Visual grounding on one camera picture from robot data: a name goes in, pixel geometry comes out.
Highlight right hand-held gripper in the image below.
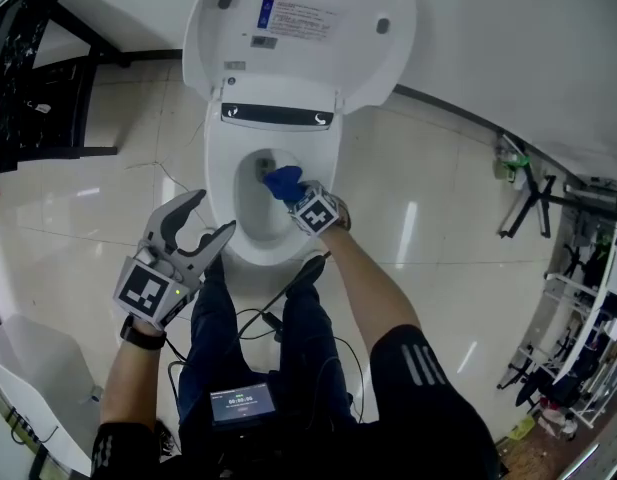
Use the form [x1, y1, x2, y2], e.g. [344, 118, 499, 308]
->
[287, 179, 343, 240]

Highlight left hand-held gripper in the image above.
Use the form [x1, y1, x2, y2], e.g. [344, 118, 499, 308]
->
[111, 188, 238, 332]

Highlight blue cloth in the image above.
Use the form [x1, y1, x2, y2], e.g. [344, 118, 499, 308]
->
[262, 164, 308, 205]

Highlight white toilet seat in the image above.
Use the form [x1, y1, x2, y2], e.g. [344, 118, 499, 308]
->
[203, 100, 346, 268]

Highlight person's right forearm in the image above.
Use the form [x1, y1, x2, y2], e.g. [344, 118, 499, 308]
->
[316, 226, 425, 365]

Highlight person's left forearm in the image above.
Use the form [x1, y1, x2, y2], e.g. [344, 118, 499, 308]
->
[99, 317, 170, 430]

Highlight white toilet bowl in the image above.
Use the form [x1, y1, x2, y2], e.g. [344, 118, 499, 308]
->
[233, 147, 309, 244]

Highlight black toilet control panel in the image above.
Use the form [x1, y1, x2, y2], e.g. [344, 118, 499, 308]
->
[220, 101, 336, 133]

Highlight white toilet lid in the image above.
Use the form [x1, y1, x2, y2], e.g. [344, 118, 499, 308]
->
[181, 0, 420, 116]

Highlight person's right hand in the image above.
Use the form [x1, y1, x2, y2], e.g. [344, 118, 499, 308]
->
[336, 197, 353, 232]

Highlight person's black shoe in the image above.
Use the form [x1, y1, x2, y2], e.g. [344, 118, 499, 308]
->
[206, 254, 228, 282]
[286, 250, 330, 290]

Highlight person's dark blue trousers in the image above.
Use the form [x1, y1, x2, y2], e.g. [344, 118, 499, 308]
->
[176, 256, 360, 437]

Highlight black wristwatch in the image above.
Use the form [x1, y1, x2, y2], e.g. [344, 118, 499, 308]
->
[119, 314, 168, 351]

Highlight black screen device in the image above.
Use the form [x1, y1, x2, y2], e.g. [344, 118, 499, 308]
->
[209, 382, 279, 428]

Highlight green and white tool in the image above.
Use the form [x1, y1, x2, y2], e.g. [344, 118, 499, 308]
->
[494, 136, 533, 185]

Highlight black marble table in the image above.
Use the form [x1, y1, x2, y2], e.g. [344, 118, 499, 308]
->
[0, 0, 135, 176]

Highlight person's black striped shirt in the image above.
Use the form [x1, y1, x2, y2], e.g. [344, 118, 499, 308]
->
[90, 323, 502, 480]

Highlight black tripod stand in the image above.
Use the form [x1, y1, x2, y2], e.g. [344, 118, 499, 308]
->
[497, 174, 617, 240]

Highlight black power strip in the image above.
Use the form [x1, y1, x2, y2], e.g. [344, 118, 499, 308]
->
[6, 406, 58, 445]

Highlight black office chair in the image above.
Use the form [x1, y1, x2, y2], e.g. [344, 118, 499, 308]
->
[507, 356, 582, 410]

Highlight white shelving rack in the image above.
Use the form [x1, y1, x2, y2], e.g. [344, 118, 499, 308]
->
[496, 177, 617, 430]

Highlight black cable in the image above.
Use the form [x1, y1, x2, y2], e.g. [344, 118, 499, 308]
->
[166, 249, 365, 425]

